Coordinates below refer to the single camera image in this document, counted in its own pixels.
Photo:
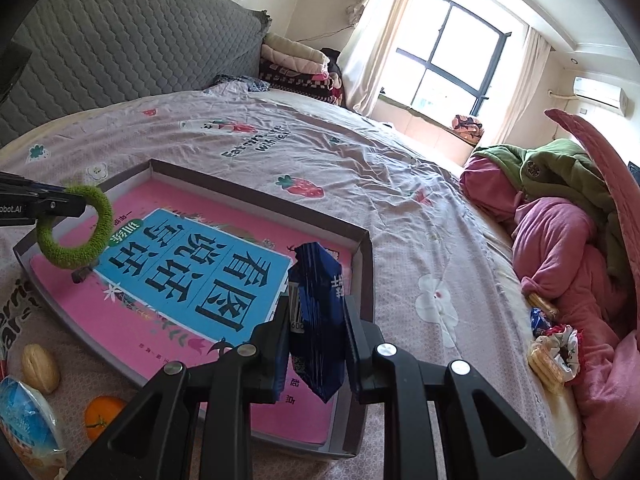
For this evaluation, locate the dark patterned cloth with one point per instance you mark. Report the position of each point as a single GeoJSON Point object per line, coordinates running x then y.
{"type": "Point", "coordinates": [240, 81]}

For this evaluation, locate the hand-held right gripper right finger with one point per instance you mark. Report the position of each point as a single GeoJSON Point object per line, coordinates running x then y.
{"type": "Point", "coordinates": [353, 350]}

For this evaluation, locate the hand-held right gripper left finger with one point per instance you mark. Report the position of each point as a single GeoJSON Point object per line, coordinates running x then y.
{"type": "Point", "coordinates": [280, 355]}

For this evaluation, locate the blue candy wrapper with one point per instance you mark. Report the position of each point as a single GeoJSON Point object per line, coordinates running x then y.
{"type": "Point", "coordinates": [539, 322]}

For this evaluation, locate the pink quilted mat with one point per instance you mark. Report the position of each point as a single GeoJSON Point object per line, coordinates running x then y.
{"type": "Point", "coordinates": [615, 185]}

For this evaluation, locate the tangerine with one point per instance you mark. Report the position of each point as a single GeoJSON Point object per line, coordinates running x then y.
{"type": "Point", "coordinates": [104, 419]}

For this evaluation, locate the cream curtain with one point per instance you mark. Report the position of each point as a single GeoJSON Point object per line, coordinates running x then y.
{"type": "Point", "coordinates": [522, 85]}
{"type": "Point", "coordinates": [380, 35]}

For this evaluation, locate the toy egg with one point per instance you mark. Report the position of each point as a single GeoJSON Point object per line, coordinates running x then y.
{"type": "Point", "coordinates": [25, 420]}

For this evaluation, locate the pink and blue book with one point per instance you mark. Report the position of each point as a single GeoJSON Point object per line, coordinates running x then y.
{"type": "Point", "coordinates": [200, 270]}

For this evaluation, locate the green jacket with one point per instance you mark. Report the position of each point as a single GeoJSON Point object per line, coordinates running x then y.
{"type": "Point", "coordinates": [560, 170]}

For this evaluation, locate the grey quilted pillow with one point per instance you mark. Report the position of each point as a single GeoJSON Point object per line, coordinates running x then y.
{"type": "Point", "coordinates": [125, 35]}

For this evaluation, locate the white air conditioner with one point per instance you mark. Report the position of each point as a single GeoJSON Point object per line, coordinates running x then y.
{"type": "Point", "coordinates": [597, 92]}

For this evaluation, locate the cream folded blanket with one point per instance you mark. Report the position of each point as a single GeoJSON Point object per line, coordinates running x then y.
{"type": "Point", "coordinates": [295, 55]}

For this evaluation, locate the grey cardboard tray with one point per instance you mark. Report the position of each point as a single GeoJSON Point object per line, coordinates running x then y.
{"type": "Point", "coordinates": [361, 260]}

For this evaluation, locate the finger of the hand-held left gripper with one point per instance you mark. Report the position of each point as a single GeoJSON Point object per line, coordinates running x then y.
{"type": "Point", "coordinates": [45, 200]}

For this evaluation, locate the walnut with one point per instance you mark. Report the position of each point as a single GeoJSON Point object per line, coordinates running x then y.
{"type": "Point", "coordinates": [40, 369]}

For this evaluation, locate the yellow wafer snack packets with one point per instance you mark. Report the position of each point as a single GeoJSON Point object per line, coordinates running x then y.
{"type": "Point", "coordinates": [567, 345]}

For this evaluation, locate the blue snack packet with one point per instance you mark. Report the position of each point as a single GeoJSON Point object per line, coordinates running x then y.
{"type": "Point", "coordinates": [320, 320]}

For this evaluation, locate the small cookie packet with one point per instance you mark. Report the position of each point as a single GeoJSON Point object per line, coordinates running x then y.
{"type": "Point", "coordinates": [542, 305]}

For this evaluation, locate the black garment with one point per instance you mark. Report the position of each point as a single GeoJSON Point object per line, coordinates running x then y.
{"type": "Point", "coordinates": [330, 60]}

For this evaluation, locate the orange patterned cloth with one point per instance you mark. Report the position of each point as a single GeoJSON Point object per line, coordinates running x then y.
{"type": "Point", "coordinates": [467, 129]}

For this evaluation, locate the printed pink bed sheet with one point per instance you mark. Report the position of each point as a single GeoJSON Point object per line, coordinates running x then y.
{"type": "Point", "coordinates": [350, 160]}

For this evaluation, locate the pink fleece garment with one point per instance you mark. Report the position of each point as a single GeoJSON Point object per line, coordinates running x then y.
{"type": "Point", "coordinates": [565, 250]}

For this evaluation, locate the large cookie packet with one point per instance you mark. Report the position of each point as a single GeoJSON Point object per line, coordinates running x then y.
{"type": "Point", "coordinates": [542, 365]}

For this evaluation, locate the folded blankets stack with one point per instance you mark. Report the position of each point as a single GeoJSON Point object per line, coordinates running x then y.
{"type": "Point", "coordinates": [300, 82]}

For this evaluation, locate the window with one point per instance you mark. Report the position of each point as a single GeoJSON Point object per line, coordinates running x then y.
{"type": "Point", "coordinates": [450, 50]}

